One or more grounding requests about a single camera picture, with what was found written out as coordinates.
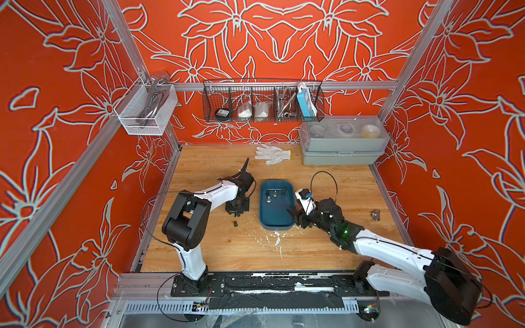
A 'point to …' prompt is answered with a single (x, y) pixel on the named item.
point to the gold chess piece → (275, 194)
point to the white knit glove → (274, 154)
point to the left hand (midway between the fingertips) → (241, 209)
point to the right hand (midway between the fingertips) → (289, 206)
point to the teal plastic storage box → (275, 197)
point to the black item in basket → (222, 113)
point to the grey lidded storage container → (343, 140)
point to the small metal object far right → (376, 214)
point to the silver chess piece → (268, 199)
